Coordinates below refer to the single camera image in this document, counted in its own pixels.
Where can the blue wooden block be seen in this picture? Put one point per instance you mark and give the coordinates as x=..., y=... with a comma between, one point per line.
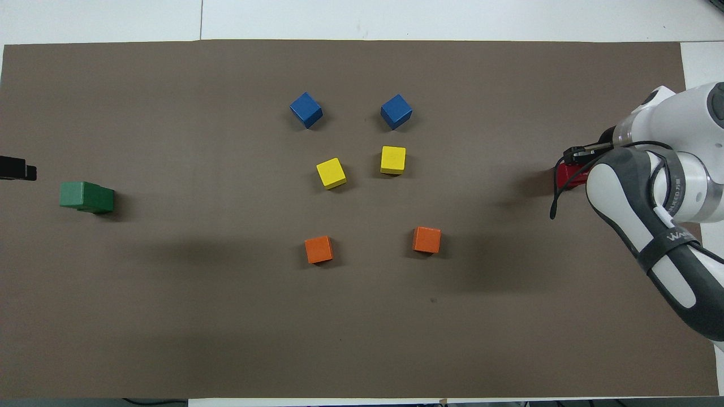
x=396, y=111
x=306, y=109

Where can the green wooden block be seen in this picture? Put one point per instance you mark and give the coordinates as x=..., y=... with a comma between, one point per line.
x=100, y=210
x=73, y=194

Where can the yellow wooden block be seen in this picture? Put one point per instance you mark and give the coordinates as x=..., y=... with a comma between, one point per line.
x=393, y=160
x=331, y=173

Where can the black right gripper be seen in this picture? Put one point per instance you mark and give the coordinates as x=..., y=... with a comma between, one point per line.
x=604, y=138

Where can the brown paper table mat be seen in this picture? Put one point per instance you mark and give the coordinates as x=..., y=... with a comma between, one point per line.
x=362, y=316

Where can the orange wooden block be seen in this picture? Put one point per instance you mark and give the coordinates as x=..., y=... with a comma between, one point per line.
x=318, y=249
x=426, y=239

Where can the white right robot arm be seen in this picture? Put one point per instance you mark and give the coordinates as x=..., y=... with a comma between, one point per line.
x=679, y=186

